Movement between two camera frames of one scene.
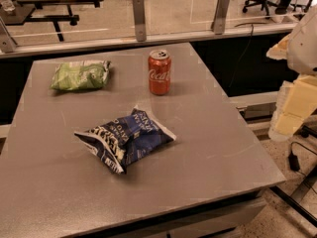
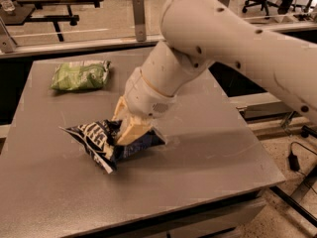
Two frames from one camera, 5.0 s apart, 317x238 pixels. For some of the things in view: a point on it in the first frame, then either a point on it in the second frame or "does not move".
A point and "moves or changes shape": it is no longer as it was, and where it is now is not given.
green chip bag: [81, 74] does not move
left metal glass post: [7, 43] does not move
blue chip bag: [121, 140] moves or changes shape
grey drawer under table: [233, 216] does not move
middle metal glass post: [140, 18] does not move
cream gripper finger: [279, 51] -> [121, 108]
